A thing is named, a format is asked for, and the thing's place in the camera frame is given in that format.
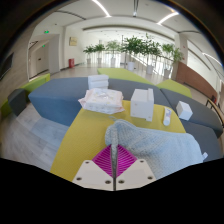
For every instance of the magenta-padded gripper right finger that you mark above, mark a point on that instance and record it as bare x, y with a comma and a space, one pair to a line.
136, 173

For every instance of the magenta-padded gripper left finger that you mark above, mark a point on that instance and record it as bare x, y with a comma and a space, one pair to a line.
95, 175

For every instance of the light blue-grey towel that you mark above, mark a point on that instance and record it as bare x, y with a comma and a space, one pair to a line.
156, 146

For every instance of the white tube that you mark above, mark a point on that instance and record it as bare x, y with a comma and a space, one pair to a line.
167, 116

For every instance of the white tissue box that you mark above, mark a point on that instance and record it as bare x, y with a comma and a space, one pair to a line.
141, 105

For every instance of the pink white wet-wipes pack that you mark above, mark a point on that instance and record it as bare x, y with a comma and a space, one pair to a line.
101, 100

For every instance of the small white cube box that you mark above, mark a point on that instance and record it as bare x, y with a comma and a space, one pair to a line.
184, 110

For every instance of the grey sofa module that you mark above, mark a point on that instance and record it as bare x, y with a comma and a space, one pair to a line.
208, 140
56, 98
200, 115

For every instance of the lime green ottoman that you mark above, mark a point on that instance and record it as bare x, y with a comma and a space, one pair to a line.
121, 74
175, 87

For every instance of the dark grey small ottoman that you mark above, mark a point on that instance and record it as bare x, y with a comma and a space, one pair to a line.
17, 100

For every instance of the lime green bench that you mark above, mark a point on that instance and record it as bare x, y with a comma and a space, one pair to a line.
35, 83

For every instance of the red bin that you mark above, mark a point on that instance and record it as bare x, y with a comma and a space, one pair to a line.
71, 63

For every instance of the row of potted plants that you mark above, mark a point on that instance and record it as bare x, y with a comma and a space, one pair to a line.
135, 46

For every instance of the green exit sign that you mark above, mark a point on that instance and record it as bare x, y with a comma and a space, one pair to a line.
46, 32

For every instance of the ceiling light strips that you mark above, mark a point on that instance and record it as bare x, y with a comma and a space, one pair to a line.
101, 7

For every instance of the wooden table with black frame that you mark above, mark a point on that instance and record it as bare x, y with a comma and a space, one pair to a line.
215, 106

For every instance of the yellow wall picture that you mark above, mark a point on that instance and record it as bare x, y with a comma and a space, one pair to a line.
73, 41

